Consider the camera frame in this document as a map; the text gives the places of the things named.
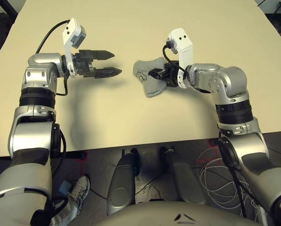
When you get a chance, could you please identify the grey rag with black print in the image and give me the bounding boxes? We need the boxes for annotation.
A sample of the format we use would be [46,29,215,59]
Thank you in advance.
[133,56,169,98]

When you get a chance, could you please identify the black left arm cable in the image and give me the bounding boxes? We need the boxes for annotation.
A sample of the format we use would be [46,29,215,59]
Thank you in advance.
[49,128,67,179]

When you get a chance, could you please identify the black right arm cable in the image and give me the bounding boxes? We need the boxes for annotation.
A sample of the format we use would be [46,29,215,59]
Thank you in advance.
[217,136,249,218]

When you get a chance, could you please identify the small blue floor object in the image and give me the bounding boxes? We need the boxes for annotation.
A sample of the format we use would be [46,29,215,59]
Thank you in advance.
[59,180,72,195]

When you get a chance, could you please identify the grey robot leg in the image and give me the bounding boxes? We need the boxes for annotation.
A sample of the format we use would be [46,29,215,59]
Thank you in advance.
[106,148,141,216]
[159,146,207,205]

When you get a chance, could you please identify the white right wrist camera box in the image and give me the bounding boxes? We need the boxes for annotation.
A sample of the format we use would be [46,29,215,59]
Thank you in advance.
[167,28,193,89]

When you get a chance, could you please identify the black right camera cable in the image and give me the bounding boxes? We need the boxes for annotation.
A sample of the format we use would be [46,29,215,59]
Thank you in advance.
[162,40,187,71]

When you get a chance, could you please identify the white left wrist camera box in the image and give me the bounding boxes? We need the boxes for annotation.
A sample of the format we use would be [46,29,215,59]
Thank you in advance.
[61,18,87,77]

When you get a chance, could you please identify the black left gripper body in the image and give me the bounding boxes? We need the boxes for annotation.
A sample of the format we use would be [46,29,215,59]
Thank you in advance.
[72,49,96,78]

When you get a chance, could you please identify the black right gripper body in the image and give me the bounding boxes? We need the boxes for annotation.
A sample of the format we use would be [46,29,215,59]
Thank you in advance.
[163,60,180,88]

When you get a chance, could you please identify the grey right robot leg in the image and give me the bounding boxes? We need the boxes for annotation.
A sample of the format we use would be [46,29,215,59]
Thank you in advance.
[159,146,207,205]

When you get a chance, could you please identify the white cable bundle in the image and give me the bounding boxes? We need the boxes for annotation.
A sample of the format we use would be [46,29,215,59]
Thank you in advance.
[196,147,265,218]

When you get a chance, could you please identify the grey left robot leg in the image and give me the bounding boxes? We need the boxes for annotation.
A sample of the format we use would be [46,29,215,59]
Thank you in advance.
[106,148,141,216]

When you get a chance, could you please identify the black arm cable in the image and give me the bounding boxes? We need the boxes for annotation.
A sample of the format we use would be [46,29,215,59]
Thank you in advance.
[217,136,249,218]
[49,128,67,179]

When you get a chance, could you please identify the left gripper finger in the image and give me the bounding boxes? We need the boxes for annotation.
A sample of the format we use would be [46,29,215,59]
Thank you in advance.
[93,67,123,79]
[90,49,115,61]

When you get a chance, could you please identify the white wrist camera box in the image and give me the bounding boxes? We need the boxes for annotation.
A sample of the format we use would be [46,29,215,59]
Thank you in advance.
[61,18,87,77]
[167,28,193,89]

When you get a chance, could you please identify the black metal frame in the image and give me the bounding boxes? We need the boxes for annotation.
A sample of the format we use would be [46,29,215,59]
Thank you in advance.
[0,0,25,24]

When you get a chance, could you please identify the grey robot torso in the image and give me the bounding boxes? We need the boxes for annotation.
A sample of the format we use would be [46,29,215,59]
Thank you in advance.
[97,202,258,226]

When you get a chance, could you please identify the black camera cable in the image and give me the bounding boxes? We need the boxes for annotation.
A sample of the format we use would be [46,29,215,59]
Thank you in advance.
[162,40,187,71]
[35,20,70,97]

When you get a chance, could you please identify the bystander leg grey trousers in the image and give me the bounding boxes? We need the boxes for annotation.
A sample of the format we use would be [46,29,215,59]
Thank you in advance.
[49,193,82,226]

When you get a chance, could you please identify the black left camera cable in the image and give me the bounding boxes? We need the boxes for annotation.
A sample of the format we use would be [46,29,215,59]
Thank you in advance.
[35,20,70,97]

